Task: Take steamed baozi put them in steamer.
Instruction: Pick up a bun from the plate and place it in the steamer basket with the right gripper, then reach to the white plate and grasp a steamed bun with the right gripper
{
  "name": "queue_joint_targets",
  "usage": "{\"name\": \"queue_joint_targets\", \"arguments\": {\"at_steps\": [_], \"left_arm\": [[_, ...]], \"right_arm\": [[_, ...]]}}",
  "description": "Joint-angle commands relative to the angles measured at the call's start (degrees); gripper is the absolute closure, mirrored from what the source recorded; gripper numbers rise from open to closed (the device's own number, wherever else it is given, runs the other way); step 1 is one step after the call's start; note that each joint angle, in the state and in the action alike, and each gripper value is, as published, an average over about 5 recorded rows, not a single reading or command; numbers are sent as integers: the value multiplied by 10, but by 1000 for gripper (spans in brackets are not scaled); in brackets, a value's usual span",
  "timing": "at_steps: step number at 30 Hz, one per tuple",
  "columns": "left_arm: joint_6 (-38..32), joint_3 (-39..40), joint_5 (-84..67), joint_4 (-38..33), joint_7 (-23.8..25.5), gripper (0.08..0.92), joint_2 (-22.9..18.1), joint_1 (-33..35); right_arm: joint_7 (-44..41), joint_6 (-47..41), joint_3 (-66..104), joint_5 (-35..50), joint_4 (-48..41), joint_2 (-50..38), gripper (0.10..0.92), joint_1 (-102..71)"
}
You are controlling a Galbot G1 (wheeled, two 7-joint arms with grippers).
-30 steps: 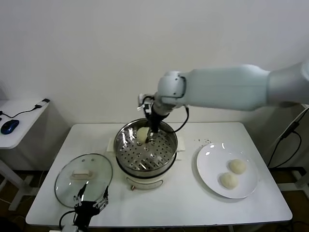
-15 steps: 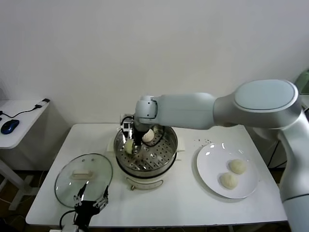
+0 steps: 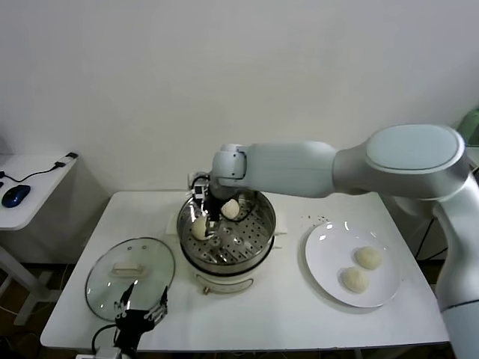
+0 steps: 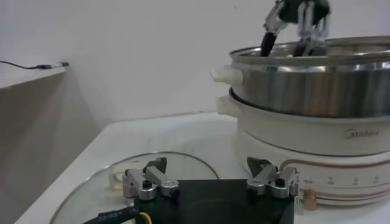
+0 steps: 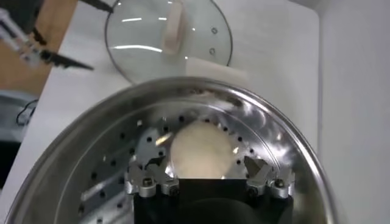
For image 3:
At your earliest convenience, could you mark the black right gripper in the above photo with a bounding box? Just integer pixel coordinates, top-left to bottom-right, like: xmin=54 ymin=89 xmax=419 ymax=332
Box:
xmin=204 ymin=186 xmax=225 ymax=242

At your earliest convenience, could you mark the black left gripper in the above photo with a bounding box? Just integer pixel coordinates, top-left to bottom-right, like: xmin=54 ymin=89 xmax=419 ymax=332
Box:
xmin=113 ymin=282 xmax=168 ymax=352

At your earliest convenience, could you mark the white steamed baozi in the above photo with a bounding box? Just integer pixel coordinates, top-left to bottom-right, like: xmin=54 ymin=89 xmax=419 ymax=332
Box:
xmin=220 ymin=198 xmax=240 ymax=221
xmin=191 ymin=218 xmax=208 ymax=241
xmin=339 ymin=266 xmax=370 ymax=293
xmin=354 ymin=246 xmax=382 ymax=270

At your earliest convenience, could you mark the glass lid cream handle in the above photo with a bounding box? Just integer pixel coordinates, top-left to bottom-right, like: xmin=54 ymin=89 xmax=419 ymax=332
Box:
xmin=85 ymin=237 xmax=176 ymax=322

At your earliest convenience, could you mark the stainless steel steamer basket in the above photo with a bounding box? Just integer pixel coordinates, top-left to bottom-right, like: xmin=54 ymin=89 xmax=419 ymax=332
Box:
xmin=175 ymin=186 xmax=276 ymax=272

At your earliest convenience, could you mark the cream electric cooker pot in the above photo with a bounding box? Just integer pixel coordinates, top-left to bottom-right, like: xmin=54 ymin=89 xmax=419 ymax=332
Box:
xmin=165 ymin=211 xmax=288 ymax=296

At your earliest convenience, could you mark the white round plate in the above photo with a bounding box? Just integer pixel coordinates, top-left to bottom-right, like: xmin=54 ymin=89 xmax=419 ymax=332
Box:
xmin=305 ymin=221 xmax=400 ymax=308

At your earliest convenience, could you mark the white side table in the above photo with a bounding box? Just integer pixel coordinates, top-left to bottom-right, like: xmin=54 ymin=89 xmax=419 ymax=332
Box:
xmin=0 ymin=153 xmax=110 ymax=326
xmin=463 ymin=144 xmax=479 ymax=171

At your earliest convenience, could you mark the blue computer mouse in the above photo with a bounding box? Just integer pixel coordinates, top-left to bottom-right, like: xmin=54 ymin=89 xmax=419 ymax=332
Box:
xmin=1 ymin=185 xmax=31 ymax=209

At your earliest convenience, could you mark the mint green appliance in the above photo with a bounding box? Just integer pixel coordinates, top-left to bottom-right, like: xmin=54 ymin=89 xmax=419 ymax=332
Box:
xmin=454 ymin=108 xmax=479 ymax=147

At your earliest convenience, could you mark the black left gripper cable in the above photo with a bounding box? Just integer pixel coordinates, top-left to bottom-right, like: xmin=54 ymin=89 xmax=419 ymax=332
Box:
xmin=91 ymin=324 xmax=118 ymax=353

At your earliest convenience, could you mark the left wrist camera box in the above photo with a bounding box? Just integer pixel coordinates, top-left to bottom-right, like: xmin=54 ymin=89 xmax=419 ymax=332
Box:
xmin=78 ymin=346 xmax=123 ymax=359

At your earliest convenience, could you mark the black cable with adapter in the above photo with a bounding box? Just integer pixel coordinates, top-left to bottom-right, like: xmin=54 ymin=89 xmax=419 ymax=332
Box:
xmin=0 ymin=152 xmax=79 ymax=185

